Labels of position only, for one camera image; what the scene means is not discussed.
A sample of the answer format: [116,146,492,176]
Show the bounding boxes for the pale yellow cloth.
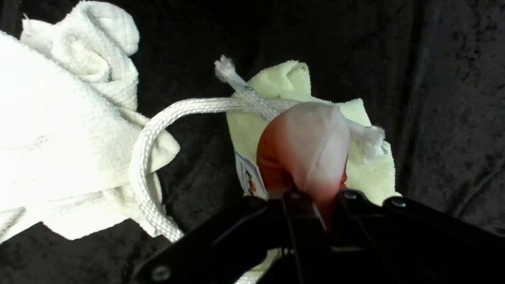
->
[225,59,400,284]

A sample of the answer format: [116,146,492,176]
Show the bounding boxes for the small white towel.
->
[0,0,182,245]

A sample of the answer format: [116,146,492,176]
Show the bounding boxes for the red toy with green leaves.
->
[256,102,353,229]

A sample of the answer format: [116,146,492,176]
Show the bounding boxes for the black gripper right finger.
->
[335,188,505,284]

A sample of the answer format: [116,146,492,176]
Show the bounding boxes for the white rope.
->
[129,54,391,245]

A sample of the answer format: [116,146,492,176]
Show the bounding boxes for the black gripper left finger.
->
[130,190,332,284]

